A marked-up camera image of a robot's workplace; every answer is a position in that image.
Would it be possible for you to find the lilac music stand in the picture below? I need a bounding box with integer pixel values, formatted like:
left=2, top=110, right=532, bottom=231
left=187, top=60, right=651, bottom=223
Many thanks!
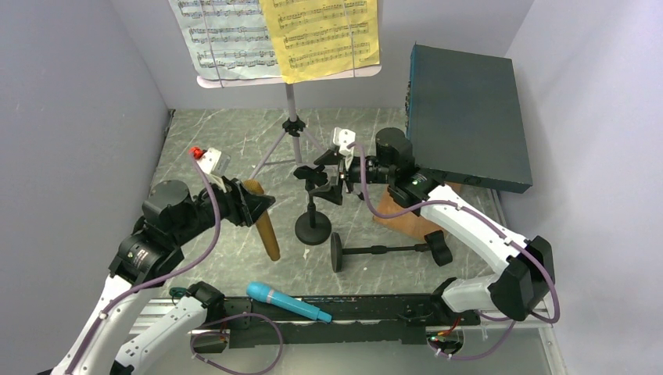
left=195, top=62, right=383, bottom=180

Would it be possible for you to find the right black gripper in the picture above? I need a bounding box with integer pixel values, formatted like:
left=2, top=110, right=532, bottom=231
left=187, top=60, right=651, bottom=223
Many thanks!
left=309, top=149, right=395, bottom=205

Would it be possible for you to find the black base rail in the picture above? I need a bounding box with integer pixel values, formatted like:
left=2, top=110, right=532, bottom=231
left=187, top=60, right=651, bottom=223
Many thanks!
left=202, top=294, right=480, bottom=348

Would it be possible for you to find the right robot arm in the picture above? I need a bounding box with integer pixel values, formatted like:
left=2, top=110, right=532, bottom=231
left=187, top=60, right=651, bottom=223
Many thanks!
left=311, top=127, right=561, bottom=324

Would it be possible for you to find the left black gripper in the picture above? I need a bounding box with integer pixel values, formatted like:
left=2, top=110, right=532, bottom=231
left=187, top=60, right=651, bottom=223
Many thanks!
left=174, top=170, right=275, bottom=245

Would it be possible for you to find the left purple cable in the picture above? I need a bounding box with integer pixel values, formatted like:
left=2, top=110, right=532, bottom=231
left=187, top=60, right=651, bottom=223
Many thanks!
left=64, top=152, right=285, bottom=375

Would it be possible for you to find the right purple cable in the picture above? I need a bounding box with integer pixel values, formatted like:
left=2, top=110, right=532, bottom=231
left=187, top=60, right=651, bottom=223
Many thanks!
left=352, top=142, right=561, bottom=363

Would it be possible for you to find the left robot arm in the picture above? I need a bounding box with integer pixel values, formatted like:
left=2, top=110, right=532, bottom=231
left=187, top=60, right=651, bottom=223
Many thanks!
left=49, top=178, right=275, bottom=374

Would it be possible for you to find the gold microphone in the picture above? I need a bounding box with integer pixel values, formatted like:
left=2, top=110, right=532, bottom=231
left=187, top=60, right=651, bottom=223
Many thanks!
left=243, top=179, right=281, bottom=262

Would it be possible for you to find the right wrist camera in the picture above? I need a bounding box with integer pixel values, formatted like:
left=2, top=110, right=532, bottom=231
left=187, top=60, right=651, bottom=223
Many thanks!
left=332, top=127, right=356, bottom=156

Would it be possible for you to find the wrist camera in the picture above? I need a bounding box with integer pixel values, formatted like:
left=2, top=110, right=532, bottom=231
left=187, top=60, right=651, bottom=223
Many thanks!
left=332, top=127, right=356, bottom=156
left=188, top=146, right=231, bottom=192

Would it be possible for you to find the blue microphone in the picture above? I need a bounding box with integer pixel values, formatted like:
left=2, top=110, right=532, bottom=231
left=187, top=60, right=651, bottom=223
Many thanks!
left=246, top=282, right=332, bottom=323

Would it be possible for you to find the dark teal tilted board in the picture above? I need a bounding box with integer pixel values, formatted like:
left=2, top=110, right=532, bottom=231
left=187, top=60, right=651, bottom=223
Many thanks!
left=406, top=44, right=533, bottom=194

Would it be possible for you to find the black microphone stand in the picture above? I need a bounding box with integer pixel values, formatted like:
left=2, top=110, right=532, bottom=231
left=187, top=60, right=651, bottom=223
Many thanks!
left=293, top=166, right=332, bottom=245
left=330, top=230, right=453, bottom=273

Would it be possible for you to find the yellow paper sheet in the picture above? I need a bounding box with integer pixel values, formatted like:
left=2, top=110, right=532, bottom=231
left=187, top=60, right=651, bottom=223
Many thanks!
left=260, top=0, right=380, bottom=84

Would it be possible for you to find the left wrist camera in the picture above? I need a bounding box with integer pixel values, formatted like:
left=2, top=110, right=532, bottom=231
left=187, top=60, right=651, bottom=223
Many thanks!
left=188, top=146, right=231, bottom=192

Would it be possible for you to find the white sheet music page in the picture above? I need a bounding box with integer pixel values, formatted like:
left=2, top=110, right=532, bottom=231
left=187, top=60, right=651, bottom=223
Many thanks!
left=169, top=0, right=281, bottom=80

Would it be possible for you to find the wooden base board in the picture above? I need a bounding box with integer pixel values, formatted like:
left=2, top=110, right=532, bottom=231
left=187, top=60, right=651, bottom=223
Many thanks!
left=372, top=189, right=445, bottom=241

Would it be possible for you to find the purple cable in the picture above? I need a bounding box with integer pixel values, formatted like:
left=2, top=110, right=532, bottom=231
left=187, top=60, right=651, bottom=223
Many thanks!
left=64, top=152, right=285, bottom=375
left=352, top=142, right=561, bottom=363

